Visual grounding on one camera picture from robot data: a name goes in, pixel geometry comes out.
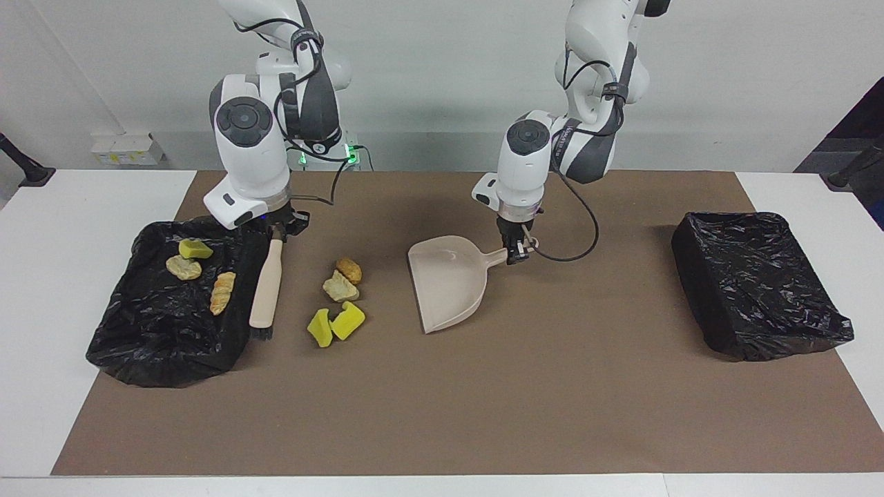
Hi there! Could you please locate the beige plastic dustpan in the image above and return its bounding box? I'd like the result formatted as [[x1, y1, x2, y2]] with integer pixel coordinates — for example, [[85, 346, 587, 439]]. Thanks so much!
[[407, 235, 512, 335]]

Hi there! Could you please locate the black clamp stand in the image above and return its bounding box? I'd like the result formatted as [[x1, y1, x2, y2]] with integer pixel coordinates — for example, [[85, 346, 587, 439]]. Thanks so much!
[[0, 133, 56, 188], [827, 142, 884, 189]]

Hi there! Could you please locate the black bag lined bin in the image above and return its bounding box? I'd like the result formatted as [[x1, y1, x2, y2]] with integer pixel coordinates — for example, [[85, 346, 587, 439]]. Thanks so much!
[[671, 211, 855, 362], [86, 208, 274, 388]]

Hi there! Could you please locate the white wall socket box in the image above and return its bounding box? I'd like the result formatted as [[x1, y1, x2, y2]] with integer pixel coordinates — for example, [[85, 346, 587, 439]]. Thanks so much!
[[91, 133, 166, 166]]

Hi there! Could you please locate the brown table mat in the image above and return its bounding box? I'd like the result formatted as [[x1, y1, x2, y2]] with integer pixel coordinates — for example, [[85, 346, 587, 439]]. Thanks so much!
[[50, 170, 884, 477]]

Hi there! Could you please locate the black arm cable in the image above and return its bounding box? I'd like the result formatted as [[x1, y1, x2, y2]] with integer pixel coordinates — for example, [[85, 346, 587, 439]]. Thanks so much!
[[231, 17, 356, 206], [528, 41, 629, 263]]

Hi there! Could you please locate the white wall cable conduit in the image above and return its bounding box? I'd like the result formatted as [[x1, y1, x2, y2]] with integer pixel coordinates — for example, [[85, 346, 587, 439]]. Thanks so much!
[[28, 0, 128, 137]]

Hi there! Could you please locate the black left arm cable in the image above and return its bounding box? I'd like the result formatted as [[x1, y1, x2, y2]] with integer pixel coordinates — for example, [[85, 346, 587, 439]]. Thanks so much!
[[528, 41, 629, 263]]

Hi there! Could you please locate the beige trash chunk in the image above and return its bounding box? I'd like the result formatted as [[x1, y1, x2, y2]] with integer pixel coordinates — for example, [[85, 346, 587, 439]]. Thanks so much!
[[323, 270, 360, 303], [209, 271, 237, 317], [166, 255, 203, 281]]

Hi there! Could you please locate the beige hand brush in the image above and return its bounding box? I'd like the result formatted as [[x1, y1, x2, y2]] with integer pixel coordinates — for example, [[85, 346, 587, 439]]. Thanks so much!
[[249, 228, 285, 344]]

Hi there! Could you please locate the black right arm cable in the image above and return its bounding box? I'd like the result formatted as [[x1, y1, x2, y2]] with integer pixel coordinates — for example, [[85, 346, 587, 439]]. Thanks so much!
[[231, 17, 356, 206]]

